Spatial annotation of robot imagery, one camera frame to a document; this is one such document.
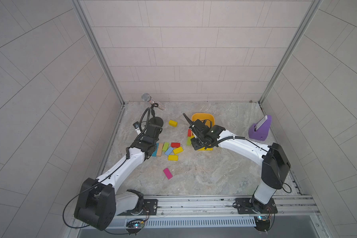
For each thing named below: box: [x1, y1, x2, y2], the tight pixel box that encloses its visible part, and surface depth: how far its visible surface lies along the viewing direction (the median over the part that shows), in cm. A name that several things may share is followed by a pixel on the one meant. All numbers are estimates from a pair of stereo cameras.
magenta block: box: [163, 167, 174, 180], surface depth 84 cm
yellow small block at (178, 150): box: [173, 146, 184, 155], surface depth 92 cm
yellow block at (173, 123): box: [168, 119, 179, 128], surface depth 104 cm
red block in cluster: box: [170, 142, 181, 148], surface depth 96 cm
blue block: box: [164, 146, 174, 157], surface depth 91 cm
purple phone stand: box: [248, 115, 273, 142], surface depth 93 cm
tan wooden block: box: [156, 142, 164, 157], surface depth 91 cm
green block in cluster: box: [162, 142, 170, 153], surface depth 93 cm
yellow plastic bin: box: [191, 112, 216, 128], surface depth 104 cm
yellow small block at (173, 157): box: [167, 154, 179, 162], surface depth 89 cm
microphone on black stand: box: [141, 92, 167, 127], surface depth 94 cm
